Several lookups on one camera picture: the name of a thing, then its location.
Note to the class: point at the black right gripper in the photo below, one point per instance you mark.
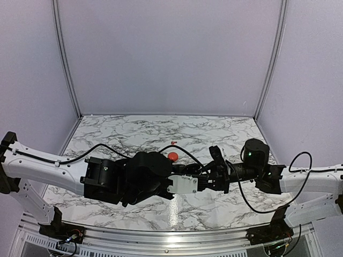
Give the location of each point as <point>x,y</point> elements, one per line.
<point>220,175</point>

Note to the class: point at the black earbud charging case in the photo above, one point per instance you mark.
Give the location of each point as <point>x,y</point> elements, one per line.
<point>193,169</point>

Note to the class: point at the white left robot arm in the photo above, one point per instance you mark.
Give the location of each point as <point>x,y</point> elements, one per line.
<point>127,180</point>

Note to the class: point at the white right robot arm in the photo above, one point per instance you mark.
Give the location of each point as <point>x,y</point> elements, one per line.
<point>318,192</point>

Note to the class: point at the red round charging case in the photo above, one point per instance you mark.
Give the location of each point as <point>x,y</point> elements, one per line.
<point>173,156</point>

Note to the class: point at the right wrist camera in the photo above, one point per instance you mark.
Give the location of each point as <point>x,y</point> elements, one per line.
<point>216,154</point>

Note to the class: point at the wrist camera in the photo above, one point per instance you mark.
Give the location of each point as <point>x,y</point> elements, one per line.
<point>216,154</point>
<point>183,184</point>

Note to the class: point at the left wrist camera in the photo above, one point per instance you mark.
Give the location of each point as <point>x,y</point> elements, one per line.
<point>183,184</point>

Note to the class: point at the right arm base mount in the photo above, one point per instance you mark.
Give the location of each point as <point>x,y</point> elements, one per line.
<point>277,229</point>

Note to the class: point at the front aluminium rail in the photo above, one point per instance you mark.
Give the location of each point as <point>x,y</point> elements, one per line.
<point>98,241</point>

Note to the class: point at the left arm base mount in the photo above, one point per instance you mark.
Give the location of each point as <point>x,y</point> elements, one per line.
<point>58,229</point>

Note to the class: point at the right aluminium frame post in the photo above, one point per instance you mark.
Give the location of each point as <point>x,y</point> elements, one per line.
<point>282,17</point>

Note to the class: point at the aluminium frame post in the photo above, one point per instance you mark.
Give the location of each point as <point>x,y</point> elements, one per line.
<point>282,17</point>
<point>64,59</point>

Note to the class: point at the left aluminium frame post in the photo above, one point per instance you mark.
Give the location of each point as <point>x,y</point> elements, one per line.
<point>64,59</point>

